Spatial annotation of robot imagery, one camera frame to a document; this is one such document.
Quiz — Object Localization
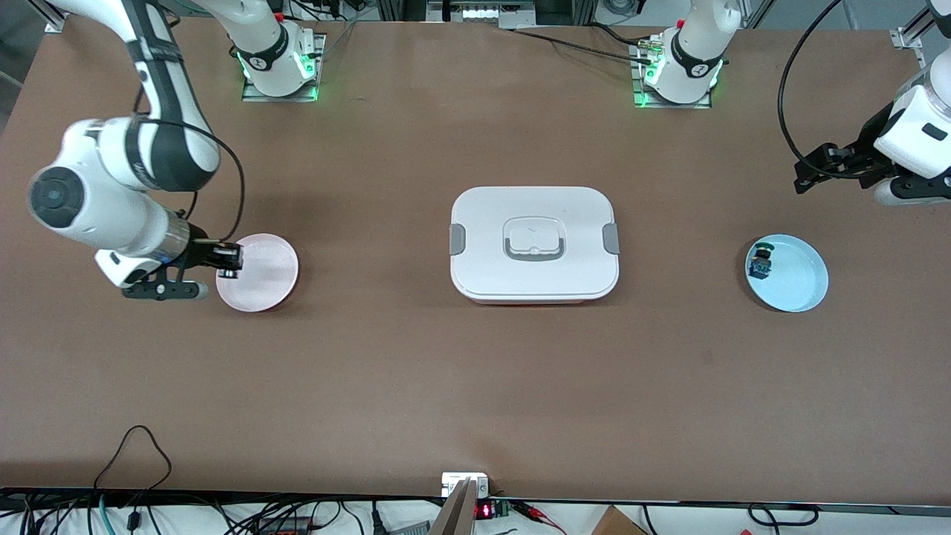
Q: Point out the pink round plate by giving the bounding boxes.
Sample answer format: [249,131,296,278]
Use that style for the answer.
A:
[215,233,299,313]

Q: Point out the light blue round plate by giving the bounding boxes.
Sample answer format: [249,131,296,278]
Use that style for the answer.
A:
[744,234,829,313]

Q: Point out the white lunch box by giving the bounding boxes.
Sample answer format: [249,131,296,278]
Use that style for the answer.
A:
[449,186,620,305]

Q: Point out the small white box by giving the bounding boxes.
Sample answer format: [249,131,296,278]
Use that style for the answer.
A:
[441,473,490,498]

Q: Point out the grey metal bar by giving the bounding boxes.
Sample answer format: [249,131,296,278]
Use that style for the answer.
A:
[429,479,478,535]

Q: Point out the silver lit device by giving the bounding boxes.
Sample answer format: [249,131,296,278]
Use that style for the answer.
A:
[426,0,537,30]

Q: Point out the brown cardboard box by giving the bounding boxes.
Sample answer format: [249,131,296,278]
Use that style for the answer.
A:
[590,505,649,535]

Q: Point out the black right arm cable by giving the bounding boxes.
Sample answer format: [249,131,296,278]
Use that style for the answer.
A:
[134,88,246,243]

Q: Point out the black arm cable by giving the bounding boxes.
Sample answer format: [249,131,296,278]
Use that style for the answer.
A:
[134,88,246,243]
[776,0,848,166]

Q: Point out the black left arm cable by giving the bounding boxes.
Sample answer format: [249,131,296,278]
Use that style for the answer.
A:
[776,0,848,166]

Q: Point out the green push-button switch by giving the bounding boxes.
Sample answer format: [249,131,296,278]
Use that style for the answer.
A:
[747,241,775,280]

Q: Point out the aluminium frame rail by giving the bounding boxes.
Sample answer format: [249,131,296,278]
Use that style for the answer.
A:
[890,0,951,153]

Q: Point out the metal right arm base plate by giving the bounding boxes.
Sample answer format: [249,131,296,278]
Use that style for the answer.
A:
[241,33,327,103]

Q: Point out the black looped thin cable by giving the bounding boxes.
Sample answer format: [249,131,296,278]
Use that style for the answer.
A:
[94,424,173,493]

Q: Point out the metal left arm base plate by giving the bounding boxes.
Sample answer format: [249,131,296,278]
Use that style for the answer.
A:
[633,37,713,111]

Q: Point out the black cable on table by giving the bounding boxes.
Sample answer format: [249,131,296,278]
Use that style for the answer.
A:
[511,22,658,63]

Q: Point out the black flat cable loop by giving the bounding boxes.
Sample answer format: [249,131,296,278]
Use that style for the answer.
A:
[747,504,819,527]

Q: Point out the red wires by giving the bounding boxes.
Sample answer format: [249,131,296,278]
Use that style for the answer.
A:
[519,502,568,534]

